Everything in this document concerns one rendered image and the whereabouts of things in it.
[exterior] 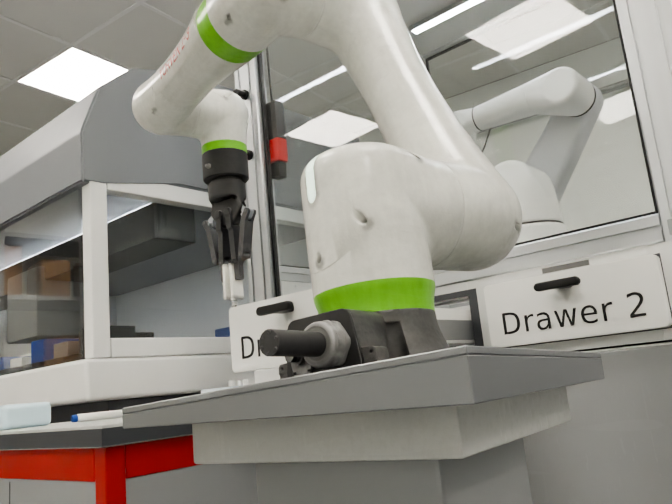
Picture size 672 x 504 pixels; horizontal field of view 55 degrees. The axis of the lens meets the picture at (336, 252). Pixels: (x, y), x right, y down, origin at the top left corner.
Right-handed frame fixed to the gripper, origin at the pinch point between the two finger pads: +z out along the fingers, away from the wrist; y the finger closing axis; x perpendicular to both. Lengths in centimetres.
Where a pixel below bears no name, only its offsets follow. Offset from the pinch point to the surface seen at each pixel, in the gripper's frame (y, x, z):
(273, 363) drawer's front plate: -20.1, 12.6, 17.4
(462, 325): -39.9, -16.0, 13.5
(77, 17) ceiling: 189, -90, -179
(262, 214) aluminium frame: 12.5, -24.5, -20.4
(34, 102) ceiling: 294, -126, -179
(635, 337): -68, -17, 19
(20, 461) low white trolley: 14.5, 34.8, 28.7
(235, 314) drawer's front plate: -11.7, 11.8, 8.4
